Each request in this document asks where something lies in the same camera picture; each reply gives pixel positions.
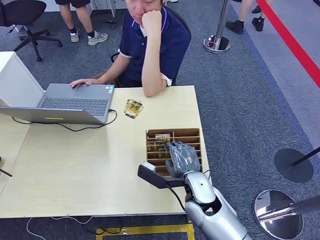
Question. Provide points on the wooden slotted card organizer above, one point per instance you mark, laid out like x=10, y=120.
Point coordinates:
x=189, y=136

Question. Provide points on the thin black rod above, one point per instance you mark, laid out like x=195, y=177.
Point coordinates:
x=5, y=173

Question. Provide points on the grey laptop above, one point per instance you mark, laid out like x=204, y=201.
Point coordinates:
x=75, y=102

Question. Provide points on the seated person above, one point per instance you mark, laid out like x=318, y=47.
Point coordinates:
x=155, y=49

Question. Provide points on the chrome stanchion with dome base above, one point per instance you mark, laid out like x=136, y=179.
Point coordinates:
x=275, y=215

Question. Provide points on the person's left hand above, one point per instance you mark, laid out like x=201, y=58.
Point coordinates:
x=152, y=22

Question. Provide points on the black stanchion with disc base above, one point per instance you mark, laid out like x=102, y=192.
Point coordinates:
x=290, y=167

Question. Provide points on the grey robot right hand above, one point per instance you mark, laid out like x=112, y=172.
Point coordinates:
x=183, y=159

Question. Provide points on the yellow floor tape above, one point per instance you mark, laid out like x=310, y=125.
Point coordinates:
x=149, y=229

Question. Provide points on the person's right forearm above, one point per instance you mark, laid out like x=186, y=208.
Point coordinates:
x=112, y=70

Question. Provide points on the red barrier belt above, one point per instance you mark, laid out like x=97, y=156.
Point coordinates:
x=295, y=46

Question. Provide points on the gold hotel card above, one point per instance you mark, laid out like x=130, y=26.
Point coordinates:
x=153, y=146
x=135, y=109
x=164, y=153
x=162, y=137
x=127, y=104

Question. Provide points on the black-and-white right wrist camera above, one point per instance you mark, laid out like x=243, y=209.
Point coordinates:
x=152, y=176

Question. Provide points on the white cabinet box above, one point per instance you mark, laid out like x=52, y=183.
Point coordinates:
x=17, y=82

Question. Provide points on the person's left forearm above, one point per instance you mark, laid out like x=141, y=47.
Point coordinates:
x=152, y=69

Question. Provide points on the black office swivel chair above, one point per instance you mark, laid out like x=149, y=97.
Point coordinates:
x=25, y=16

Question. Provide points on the person's right hand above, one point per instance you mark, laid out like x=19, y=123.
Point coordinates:
x=84, y=82

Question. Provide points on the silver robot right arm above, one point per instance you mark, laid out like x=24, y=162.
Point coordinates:
x=215, y=212

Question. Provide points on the chrome stanchion post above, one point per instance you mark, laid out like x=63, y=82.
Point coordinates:
x=217, y=39

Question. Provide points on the standing person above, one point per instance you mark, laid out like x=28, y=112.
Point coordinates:
x=82, y=20
x=240, y=20

